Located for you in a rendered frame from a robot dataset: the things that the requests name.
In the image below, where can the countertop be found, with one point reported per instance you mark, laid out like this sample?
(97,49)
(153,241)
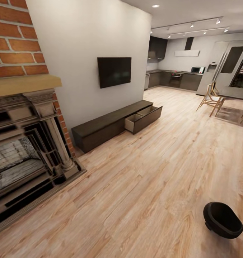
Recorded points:
(16,85)

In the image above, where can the oven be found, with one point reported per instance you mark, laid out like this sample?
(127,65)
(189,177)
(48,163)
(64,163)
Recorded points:
(176,78)

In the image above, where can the dishwasher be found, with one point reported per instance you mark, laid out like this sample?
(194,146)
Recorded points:
(147,76)

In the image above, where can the range hood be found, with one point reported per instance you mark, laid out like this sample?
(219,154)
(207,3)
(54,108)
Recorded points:
(187,51)

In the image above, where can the wood fireplace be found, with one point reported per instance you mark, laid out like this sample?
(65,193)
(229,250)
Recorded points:
(35,159)

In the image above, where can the cauldron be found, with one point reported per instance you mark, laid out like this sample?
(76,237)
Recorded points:
(221,219)

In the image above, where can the microwave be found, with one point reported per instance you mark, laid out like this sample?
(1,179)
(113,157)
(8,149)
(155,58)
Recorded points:
(197,69)

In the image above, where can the fridge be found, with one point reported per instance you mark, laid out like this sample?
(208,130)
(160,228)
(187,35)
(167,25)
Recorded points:
(224,62)

